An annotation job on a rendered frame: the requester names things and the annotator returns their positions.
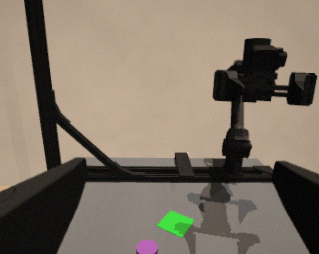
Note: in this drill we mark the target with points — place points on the green rectangle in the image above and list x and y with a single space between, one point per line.
176 223

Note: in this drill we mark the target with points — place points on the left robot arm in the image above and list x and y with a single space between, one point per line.
263 58

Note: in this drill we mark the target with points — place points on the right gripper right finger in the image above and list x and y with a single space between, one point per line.
298 190

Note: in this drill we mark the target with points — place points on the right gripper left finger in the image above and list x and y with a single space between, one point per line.
35 214

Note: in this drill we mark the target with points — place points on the purple cylinder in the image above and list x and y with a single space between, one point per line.
147 247

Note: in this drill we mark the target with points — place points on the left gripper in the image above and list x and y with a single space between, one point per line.
227 87

